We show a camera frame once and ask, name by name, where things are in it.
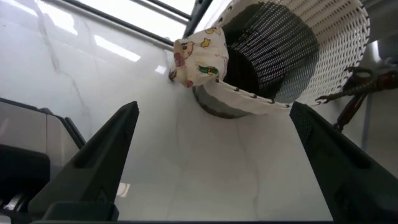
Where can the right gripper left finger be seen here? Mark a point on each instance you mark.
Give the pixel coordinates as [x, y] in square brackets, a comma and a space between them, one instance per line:
[93, 183]

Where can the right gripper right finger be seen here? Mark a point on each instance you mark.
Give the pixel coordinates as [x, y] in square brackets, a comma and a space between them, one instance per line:
[357, 193]

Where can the white laundry basket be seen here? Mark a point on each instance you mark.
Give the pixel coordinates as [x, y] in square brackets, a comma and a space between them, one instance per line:
[335, 46]

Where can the black clothes rack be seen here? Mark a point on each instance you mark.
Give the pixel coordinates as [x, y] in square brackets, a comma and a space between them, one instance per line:
[196, 15]

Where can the brown wooden stand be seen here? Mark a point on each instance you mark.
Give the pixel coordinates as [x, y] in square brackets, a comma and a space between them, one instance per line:
[367, 88]

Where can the cream printed garment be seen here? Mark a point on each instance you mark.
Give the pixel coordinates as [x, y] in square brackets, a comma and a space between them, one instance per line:
[202, 59]

